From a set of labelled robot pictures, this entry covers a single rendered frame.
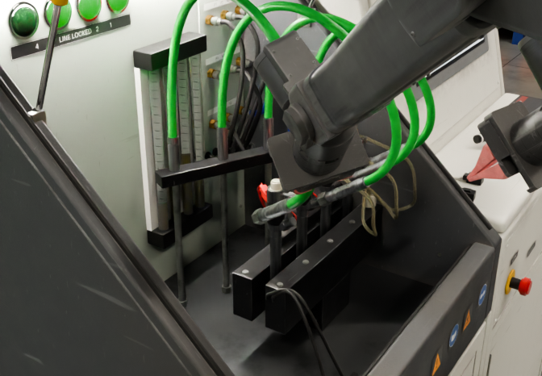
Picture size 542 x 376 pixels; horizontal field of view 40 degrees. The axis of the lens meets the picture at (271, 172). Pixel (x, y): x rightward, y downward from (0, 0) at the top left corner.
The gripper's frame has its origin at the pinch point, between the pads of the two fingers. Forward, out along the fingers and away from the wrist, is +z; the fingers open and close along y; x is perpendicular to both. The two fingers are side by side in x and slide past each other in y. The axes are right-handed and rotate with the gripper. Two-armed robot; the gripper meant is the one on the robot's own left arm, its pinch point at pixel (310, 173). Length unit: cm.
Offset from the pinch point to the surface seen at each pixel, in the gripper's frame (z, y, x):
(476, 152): 62, -48, -7
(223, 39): 39, -1, -39
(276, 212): 6.9, 4.8, 2.0
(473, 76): 73, -59, -27
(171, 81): 19.6, 11.6, -25.3
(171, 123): 24.8, 13.5, -20.6
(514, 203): 44, -43, 8
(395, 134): 11.5, -15.8, -4.1
